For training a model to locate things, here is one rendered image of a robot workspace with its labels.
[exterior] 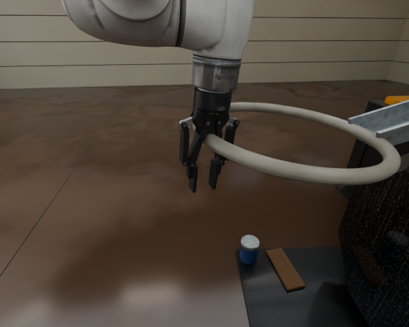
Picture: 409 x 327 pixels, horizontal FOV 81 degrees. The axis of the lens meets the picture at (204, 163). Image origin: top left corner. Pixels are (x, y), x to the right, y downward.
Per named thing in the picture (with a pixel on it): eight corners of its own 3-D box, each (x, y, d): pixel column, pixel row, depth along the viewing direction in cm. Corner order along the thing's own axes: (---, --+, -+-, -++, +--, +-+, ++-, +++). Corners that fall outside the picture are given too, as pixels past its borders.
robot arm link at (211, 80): (250, 61, 43) (245, 95, 45) (227, 56, 50) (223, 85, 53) (204, 58, 39) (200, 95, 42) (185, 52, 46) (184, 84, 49)
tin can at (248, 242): (248, 268, 132) (250, 251, 125) (235, 255, 139) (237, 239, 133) (260, 259, 137) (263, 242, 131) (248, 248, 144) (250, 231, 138)
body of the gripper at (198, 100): (200, 93, 42) (196, 141, 47) (241, 93, 46) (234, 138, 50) (186, 84, 48) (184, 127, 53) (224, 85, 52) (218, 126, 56)
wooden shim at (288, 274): (265, 252, 141) (265, 250, 140) (280, 249, 143) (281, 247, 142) (287, 291, 120) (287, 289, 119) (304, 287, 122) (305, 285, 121)
